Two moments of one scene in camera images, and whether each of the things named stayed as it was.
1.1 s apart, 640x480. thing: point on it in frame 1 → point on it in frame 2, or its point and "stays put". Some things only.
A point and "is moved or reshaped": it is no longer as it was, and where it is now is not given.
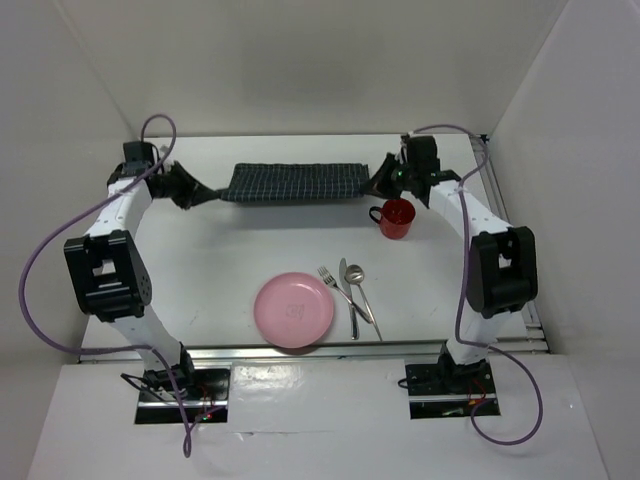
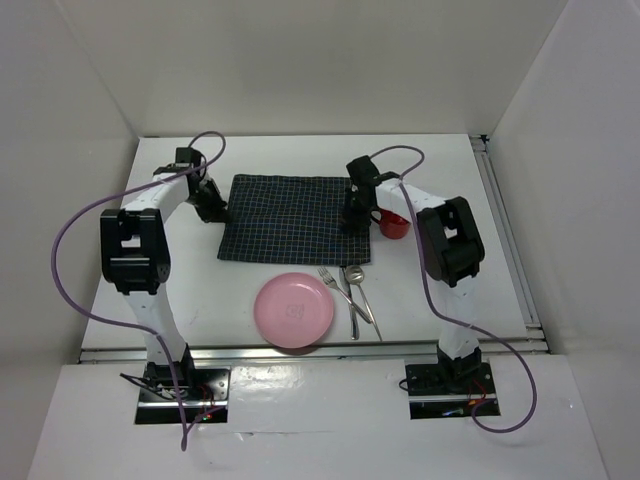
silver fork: (330, 281) stays put
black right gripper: (380, 185) → (353, 220)
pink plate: (294, 310) stays put
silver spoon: (355, 275) stays put
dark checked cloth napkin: (295, 183) is moved or reshaped
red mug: (395, 217) stays put
